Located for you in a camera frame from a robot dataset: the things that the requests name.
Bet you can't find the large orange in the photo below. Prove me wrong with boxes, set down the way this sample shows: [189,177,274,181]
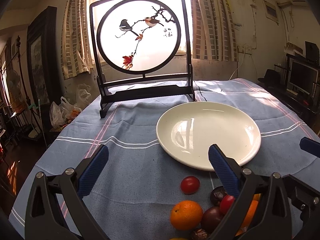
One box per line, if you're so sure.
[170,200,203,231]

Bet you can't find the white wall cable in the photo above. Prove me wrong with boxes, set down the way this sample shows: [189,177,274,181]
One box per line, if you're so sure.
[228,51,247,80]

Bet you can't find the small red tomato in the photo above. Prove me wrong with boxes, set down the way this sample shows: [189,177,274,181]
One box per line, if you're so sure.
[219,195,235,215]

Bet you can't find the blue striped tablecloth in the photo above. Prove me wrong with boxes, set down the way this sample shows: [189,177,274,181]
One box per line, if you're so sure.
[9,79,319,239]

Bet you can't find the bird painting table screen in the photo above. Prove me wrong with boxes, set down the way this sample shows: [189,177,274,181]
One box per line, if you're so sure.
[89,0,196,118]

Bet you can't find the left checkered curtain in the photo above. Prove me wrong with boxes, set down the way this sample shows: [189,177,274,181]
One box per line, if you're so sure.
[61,0,92,80]

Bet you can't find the white round plate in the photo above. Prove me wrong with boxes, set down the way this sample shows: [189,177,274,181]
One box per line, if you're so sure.
[156,101,261,171]

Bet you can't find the dark purple plum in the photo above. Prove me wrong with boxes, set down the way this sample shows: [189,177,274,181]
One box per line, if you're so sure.
[201,206,223,232]

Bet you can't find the red cherry tomato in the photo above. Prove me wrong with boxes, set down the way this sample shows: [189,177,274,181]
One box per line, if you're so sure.
[180,176,200,194]

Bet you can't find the computer monitor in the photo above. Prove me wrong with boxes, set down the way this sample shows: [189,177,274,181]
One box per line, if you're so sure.
[289,59,319,95]

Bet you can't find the orange tangerine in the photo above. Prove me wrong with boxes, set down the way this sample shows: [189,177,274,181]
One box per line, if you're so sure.
[240,194,261,229]

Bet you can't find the right checkered curtain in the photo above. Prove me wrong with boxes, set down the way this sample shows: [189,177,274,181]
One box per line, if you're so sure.
[190,0,238,62]

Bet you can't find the checkered curtain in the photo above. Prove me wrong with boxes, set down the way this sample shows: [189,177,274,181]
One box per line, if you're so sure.
[61,0,92,80]
[190,0,238,62]

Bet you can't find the black hat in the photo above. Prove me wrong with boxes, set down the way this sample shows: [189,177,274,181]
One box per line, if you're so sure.
[258,69,281,86]

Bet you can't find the dark brown passion fruit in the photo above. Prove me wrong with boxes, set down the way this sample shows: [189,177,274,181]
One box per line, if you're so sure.
[210,186,228,206]

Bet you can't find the plastic bags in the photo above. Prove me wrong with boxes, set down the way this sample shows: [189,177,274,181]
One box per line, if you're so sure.
[49,83,92,129]

